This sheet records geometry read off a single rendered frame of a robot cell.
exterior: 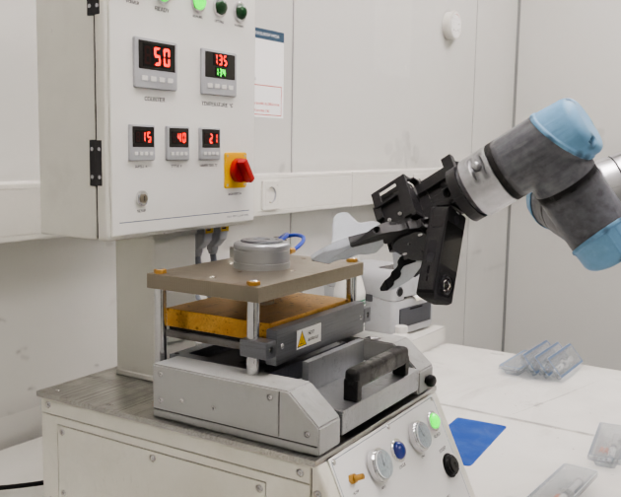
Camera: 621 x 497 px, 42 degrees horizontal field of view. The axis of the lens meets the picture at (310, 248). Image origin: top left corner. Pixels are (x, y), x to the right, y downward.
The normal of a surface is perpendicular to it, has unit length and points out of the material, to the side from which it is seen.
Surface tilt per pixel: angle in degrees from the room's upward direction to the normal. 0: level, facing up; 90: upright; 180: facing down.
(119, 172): 90
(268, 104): 90
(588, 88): 90
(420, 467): 65
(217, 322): 90
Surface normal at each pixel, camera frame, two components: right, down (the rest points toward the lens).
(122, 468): -0.52, 0.10
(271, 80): 0.83, 0.08
